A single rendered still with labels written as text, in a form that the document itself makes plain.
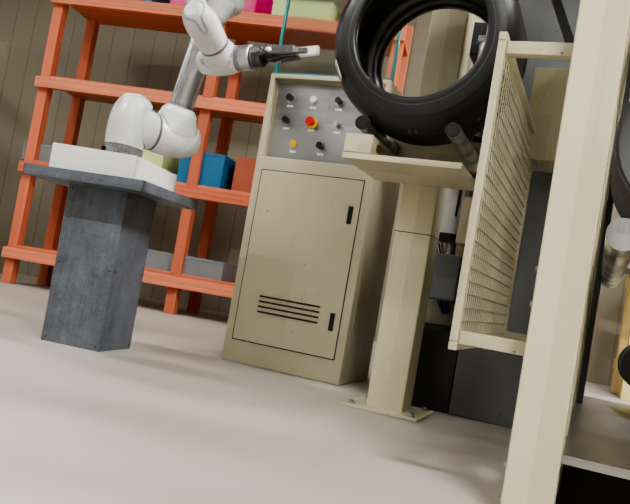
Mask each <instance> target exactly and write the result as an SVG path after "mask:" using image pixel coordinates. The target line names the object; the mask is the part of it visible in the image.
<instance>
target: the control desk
mask: <svg viewBox="0 0 630 504"><path fill-rule="evenodd" d="M361 115H363V114H362V113H361V112H359V111H358V110H357V108H356V107H355V106H354V105H353V104H352V103H351V101H350V100H349V98H348V97H347V95H346V94H345V92H344V90H343V88H342V85H341V83H340V80H339V77H329V76H311V75H293V74H275V73H272V74H271V80H270V86H269V91H268V97H267V102H266V108H265V114H264V119H263V125H262V131H261V136H260V142H259V147H258V153H257V155H258V156H257V160H256V166H255V171H254V177H253V182H252V188H251V194H250V199H249V205H248V210H247V216H246V222H245V227H244V233H243V239H242V244H241V250H240V255H239V261H238V267H237V272H236V278H235V283H234V289H233V295H232V300H231V306H230V311H229V317H228V323H227V328H226V334H225V340H224V345H223V351H222V356H221V359H223V360H228V361H232V362H236V363H241V364H245V365H250V366H254V367H258V368H263V369H267V370H272V371H276V372H280V373H285V374H289V375H293V376H298V377H302V378H307V379H311V380H315V381H320V382H324V383H329V384H333V385H337V386H338V385H343V384H348V383H353V382H358V381H363V380H367V379H368V373H369V367H370V361H371V355H372V349H373V343H374V337H375V331H376V325H377V319H378V314H379V308H380V302H381V296H382V290H383V284H384V278H385V272H386V266H387V260H388V254H389V248H390V243H391V237H392V231H393V225H394V219H395V213H396V207H397V201H398V195H399V189H400V183H396V182H387V181H378V180H374V179H373V178H371V177H370V176H368V175H367V174H366V173H364V172H363V171H361V170H360V169H358V168H357V167H355V166H354V165H353V164H351V163H350V162H348V161H347V160H345V159H344V158H343V157H342V155H343V152H344V144H345V138H346V133H358V134H364V133H362V132H361V131H360V130H359V129H358V128H357V127H356V125H355V120H356V118H357V117H359V116H361Z"/></svg>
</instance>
